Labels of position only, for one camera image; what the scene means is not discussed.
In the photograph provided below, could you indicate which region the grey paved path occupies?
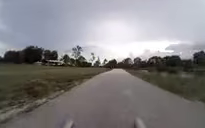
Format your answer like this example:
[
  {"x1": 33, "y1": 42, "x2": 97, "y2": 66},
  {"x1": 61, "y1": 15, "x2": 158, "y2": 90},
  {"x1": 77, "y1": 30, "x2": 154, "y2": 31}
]
[{"x1": 0, "y1": 68, "x2": 205, "y2": 128}]

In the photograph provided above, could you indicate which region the low building with pale roof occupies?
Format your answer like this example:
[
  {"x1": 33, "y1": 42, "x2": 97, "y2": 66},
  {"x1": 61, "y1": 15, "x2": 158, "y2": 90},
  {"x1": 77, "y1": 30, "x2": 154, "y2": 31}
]
[{"x1": 39, "y1": 59, "x2": 66, "y2": 67}]

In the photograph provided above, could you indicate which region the robot's own part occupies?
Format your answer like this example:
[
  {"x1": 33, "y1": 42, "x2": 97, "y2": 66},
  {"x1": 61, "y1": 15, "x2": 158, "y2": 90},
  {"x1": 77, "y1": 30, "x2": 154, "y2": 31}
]
[
  {"x1": 63, "y1": 118, "x2": 75, "y2": 128},
  {"x1": 134, "y1": 117, "x2": 146, "y2": 128}
]

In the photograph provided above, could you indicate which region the row of distant trees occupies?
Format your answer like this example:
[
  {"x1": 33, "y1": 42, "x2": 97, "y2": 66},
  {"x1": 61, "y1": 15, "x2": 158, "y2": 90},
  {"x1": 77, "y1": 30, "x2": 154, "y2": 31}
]
[{"x1": 0, "y1": 45, "x2": 205, "y2": 70}]

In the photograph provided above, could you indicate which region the patchy grass field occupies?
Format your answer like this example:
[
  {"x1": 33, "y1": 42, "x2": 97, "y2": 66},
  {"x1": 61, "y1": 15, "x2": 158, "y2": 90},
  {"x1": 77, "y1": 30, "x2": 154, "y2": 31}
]
[{"x1": 0, "y1": 63, "x2": 110, "y2": 127}]

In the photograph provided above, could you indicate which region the grass verge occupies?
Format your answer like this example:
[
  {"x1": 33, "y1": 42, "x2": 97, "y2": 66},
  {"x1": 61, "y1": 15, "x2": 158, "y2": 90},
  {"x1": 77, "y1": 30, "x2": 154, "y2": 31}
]
[{"x1": 126, "y1": 68, "x2": 205, "y2": 108}]

